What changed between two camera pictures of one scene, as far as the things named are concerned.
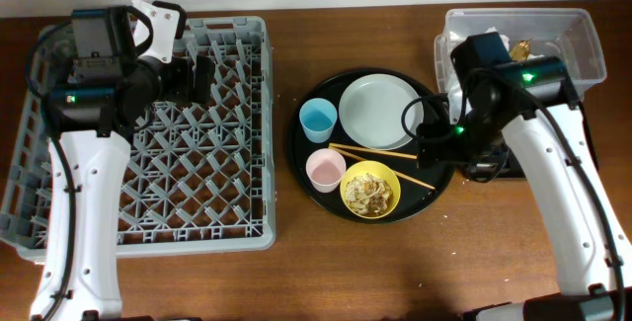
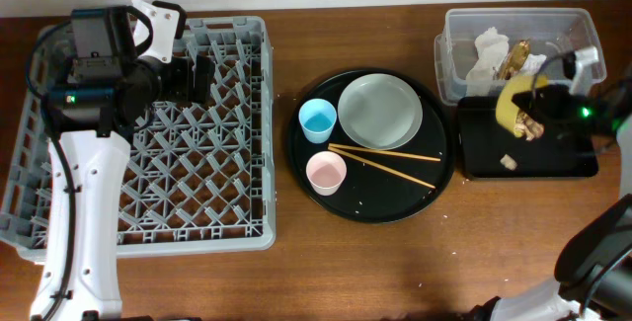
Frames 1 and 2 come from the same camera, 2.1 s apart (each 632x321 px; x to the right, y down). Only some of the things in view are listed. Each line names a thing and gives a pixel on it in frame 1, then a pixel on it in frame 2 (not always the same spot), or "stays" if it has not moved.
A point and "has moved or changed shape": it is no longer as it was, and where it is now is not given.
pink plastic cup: [325, 168] stays
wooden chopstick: [372, 150] stays
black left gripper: [180, 91] stays
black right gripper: [431, 152] -> [543, 109]
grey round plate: [370, 112] stays
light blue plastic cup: [318, 117] stays
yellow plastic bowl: [370, 190] has moved or changed shape
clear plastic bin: [569, 34] stays
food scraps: [367, 194] has moved or changed shape
